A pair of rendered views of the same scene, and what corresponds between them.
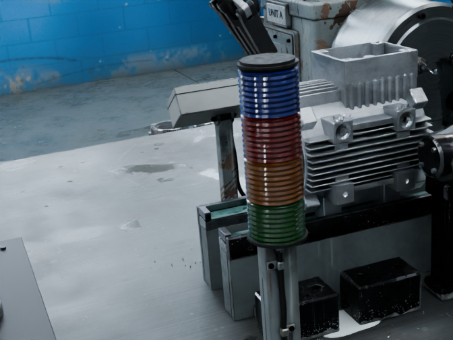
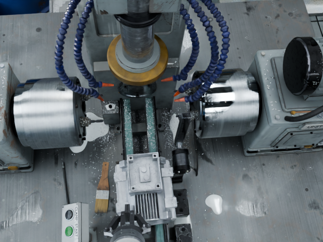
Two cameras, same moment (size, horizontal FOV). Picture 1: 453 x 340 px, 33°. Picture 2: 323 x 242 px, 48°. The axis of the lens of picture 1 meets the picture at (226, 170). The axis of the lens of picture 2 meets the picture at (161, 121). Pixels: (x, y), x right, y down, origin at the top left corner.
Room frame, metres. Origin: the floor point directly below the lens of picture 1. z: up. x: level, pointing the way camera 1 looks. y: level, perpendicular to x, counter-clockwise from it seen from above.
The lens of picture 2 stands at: (1.04, 0.06, 2.25)
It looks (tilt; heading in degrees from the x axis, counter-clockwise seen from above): 67 degrees down; 276
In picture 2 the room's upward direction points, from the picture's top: 8 degrees clockwise
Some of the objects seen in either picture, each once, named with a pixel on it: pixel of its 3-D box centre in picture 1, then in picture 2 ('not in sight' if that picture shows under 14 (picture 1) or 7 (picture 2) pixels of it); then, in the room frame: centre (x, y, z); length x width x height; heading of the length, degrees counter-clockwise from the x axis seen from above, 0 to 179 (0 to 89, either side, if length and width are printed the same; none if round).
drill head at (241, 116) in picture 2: not in sight; (228, 102); (0.87, -0.57, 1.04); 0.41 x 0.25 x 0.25; 18
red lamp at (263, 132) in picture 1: (271, 133); not in sight; (0.73, -0.05, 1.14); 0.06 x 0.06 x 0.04
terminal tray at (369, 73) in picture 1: (363, 74); (143, 174); (1.10, -0.21, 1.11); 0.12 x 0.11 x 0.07; 110
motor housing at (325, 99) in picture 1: (341, 139); (144, 192); (1.09, -0.18, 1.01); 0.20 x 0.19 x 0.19; 110
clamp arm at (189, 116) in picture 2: not in sight; (181, 130); (1.01, -0.38, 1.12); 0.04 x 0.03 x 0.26; 108
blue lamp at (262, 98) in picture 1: (269, 89); not in sight; (0.73, -0.05, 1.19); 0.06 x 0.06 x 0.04
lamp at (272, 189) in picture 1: (274, 175); not in sight; (0.73, -0.05, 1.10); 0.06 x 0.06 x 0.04
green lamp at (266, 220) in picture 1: (276, 216); not in sight; (0.73, -0.05, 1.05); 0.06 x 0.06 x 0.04
